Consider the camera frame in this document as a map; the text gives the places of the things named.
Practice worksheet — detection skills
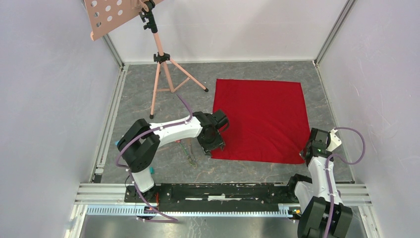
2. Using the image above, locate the red cloth napkin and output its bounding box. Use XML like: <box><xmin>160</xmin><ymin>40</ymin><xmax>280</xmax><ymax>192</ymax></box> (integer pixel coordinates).
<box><xmin>211</xmin><ymin>79</ymin><xmax>310</xmax><ymax>165</ymax></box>

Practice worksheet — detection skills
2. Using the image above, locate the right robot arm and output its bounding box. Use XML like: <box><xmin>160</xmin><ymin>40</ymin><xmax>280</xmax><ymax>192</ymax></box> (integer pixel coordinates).
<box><xmin>286</xmin><ymin>128</ymin><xmax>353</xmax><ymax>238</ymax></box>

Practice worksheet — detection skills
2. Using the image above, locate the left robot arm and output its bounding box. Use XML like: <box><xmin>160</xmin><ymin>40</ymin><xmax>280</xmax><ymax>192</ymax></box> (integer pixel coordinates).
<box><xmin>117</xmin><ymin>110</ymin><xmax>230</xmax><ymax>202</ymax></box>

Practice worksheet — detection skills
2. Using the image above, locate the pink music stand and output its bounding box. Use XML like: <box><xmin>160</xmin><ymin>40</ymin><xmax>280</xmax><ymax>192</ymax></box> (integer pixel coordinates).
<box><xmin>83</xmin><ymin>0</ymin><xmax>209</xmax><ymax>119</ymax></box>

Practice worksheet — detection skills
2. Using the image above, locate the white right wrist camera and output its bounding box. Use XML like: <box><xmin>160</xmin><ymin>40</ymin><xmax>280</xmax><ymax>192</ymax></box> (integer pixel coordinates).
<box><xmin>326</xmin><ymin>128</ymin><xmax>342</xmax><ymax>152</ymax></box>

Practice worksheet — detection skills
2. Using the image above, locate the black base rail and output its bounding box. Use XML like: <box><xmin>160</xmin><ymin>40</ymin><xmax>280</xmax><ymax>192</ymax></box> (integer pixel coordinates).
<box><xmin>143</xmin><ymin>183</ymin><xmax>299</xmax><ymax>212</ymax></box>

